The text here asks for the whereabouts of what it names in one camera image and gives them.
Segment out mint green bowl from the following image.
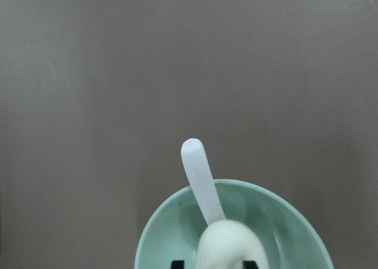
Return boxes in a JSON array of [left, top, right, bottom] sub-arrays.
[[135, 179, 333, 268]]

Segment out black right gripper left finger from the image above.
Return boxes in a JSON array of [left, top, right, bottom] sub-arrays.
[[171, 260, 185, 269]]

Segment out yellow plastic spoon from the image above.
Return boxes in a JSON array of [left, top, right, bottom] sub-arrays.
[[181, 138, 226, 225]]

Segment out white steamed bun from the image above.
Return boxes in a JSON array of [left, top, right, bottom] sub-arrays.
[[195, 219, 270, 268]]

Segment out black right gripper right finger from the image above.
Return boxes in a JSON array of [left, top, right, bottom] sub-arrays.
[[243, 260, 258, 269]]

